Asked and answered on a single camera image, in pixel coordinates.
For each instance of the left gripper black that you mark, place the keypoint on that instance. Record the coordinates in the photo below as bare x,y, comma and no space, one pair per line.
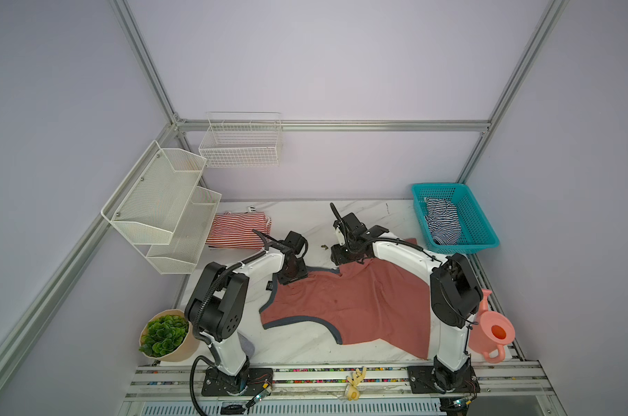
302,273

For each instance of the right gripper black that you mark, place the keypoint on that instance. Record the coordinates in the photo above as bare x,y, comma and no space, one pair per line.
335,256

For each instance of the red tank top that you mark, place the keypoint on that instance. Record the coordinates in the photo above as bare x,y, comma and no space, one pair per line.
357,303

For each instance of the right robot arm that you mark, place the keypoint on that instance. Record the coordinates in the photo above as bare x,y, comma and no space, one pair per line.
455,293

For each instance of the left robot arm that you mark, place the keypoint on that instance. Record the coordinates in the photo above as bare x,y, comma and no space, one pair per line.
216,306

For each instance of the red white striped folded top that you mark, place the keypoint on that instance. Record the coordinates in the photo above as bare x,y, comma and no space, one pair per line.
236,231

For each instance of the navy white striped top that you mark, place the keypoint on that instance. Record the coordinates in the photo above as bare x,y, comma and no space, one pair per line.
443,221

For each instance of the teal plastic basket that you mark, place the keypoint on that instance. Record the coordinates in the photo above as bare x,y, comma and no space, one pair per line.
477,232

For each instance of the white mesh lower shelf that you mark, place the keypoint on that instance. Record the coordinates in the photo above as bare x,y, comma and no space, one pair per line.
182,255

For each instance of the potted green plant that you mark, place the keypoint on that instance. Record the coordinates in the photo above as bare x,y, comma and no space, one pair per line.
168,337

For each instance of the pink watering can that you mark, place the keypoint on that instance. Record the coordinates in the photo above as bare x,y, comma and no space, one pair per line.
492,332

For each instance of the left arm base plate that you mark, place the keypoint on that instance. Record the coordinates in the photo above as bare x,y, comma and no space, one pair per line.
248,382

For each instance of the white wire wall basket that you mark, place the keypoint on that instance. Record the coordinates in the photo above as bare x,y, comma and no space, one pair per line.
242,139

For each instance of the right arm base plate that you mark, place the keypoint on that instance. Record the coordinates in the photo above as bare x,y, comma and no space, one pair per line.
439,379

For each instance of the aluminium front rail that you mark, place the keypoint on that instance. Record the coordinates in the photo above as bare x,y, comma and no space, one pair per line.
329,382

